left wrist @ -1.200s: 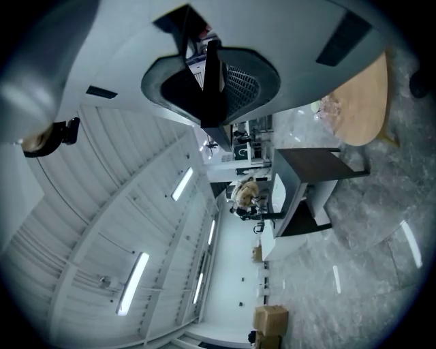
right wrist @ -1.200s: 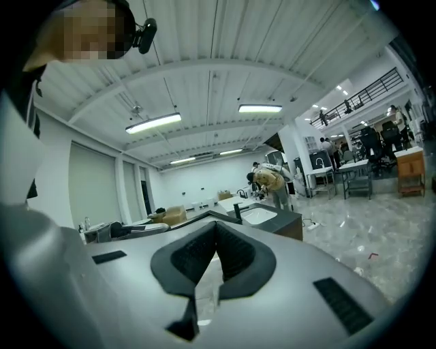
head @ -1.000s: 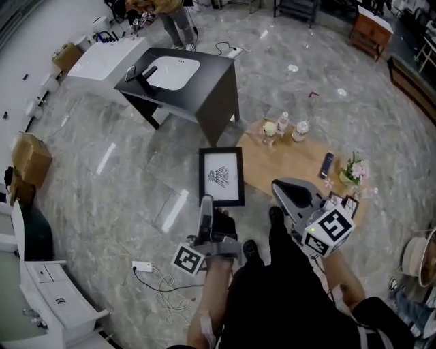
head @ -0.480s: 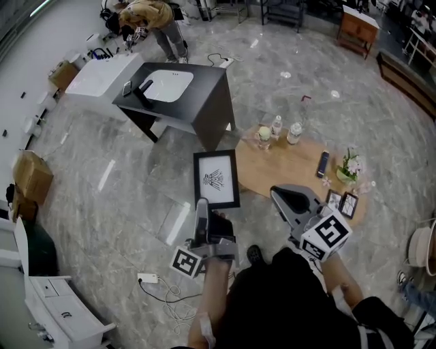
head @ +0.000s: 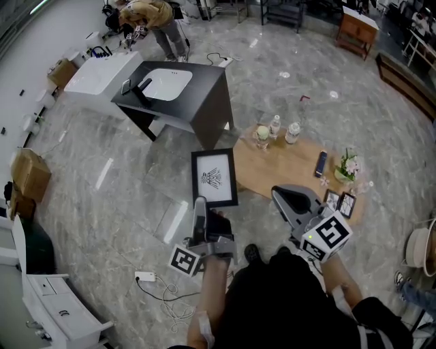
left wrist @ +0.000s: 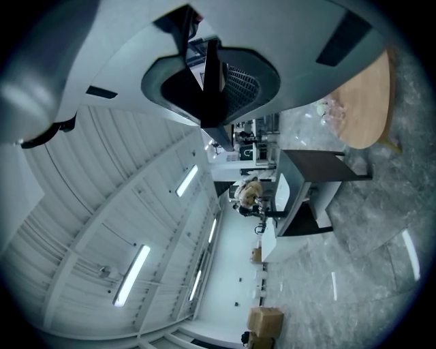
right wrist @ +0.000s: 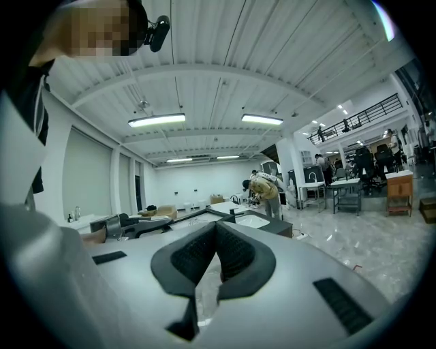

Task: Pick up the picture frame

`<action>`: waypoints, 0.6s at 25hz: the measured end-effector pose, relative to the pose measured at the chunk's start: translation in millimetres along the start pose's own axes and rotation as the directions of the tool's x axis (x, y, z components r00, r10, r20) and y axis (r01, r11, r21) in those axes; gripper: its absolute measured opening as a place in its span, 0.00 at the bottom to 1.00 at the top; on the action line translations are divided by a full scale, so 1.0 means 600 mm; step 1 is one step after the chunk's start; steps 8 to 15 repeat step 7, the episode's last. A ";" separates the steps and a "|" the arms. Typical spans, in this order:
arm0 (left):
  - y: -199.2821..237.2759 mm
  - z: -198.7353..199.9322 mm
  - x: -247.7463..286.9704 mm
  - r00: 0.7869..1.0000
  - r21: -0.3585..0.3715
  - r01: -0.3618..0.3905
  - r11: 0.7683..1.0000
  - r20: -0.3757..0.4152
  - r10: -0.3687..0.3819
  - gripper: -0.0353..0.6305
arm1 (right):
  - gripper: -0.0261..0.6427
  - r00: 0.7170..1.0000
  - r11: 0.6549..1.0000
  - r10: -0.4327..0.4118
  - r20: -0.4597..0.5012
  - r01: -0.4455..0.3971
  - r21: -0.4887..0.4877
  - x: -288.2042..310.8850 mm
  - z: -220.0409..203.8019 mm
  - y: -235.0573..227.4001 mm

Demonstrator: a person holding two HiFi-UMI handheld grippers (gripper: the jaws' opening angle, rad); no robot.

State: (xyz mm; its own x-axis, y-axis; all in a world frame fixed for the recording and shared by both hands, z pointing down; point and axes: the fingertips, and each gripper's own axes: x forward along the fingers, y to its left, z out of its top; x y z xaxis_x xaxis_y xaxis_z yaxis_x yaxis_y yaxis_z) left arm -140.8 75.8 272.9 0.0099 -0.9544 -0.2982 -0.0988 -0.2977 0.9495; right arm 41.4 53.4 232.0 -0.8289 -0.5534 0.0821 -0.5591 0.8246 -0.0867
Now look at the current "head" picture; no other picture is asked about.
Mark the person's black-clothed body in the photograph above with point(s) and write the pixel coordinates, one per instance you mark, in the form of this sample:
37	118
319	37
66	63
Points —
279	306

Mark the small dark cardboard box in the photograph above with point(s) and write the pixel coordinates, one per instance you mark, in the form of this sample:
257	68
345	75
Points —
24	208

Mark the black remote control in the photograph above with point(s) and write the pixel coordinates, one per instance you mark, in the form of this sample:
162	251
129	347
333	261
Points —
321	163

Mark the small pink flower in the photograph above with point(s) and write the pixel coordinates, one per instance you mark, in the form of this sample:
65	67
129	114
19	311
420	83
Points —
324	181

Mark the wooden coffee table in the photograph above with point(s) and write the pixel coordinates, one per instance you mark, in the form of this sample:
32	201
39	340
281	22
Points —
282	163

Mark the person's right forearm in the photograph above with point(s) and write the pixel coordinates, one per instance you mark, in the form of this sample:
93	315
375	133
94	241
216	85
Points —
340	286

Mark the grey smartphone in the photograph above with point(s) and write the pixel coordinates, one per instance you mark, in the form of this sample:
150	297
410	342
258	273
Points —
126	87

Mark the dark green tub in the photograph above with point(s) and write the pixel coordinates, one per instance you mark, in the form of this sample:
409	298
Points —
37	245

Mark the potted pink flower plant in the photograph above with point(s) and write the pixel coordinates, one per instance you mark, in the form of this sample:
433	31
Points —
347	167

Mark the beige round basin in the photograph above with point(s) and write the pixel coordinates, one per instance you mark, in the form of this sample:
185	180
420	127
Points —
417	243

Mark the white-capped clear bottle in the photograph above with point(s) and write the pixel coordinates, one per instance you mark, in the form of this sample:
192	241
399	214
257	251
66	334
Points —
293	134

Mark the round white floor disc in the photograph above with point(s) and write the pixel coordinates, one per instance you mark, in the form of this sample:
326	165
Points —
284	74
334	95

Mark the red-topped clear stand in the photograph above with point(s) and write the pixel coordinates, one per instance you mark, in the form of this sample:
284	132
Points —
304	98

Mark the black metal rack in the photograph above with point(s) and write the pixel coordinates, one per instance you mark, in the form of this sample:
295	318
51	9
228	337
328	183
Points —
282	17

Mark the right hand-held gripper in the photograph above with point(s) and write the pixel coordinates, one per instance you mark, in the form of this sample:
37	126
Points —
327	237

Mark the person's black shoe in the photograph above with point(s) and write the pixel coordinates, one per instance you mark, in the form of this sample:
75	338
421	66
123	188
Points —
283	251
252	253

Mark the dark wooden bench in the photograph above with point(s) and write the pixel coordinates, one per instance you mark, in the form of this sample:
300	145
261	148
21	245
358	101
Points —
398	78

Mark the green-capped clear bottle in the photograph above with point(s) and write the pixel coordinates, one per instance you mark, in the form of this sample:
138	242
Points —
262	133

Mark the person's right black shoe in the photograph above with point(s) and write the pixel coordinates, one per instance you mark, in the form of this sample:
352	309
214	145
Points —
283	251

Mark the person's left forearm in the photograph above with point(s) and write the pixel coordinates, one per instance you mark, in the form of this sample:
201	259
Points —
211	296

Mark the person's left black shoe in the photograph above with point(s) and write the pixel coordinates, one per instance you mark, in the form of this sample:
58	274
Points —
252	253

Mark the white drawer cabinet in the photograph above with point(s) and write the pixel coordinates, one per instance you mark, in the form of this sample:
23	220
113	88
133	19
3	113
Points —
64	306

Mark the brown wooden cabinet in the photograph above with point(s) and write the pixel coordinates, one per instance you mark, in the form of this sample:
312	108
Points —
357	32

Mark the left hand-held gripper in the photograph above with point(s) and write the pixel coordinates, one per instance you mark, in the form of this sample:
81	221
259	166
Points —
185	260

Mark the dark wooden sink vanity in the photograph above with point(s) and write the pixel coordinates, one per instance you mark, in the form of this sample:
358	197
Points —
207	102

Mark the white bathtub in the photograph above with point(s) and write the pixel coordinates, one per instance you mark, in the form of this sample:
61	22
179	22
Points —
95	75

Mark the black faucet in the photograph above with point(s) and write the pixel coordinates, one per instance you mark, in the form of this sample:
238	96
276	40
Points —
144	88

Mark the black framed picture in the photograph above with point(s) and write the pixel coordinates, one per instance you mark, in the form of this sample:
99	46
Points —
214	177

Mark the white power strip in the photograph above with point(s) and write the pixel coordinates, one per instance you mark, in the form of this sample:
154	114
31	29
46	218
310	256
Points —
225	62
145	276

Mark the red-label water bottle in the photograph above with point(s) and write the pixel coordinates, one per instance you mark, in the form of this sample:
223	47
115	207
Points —
275	127

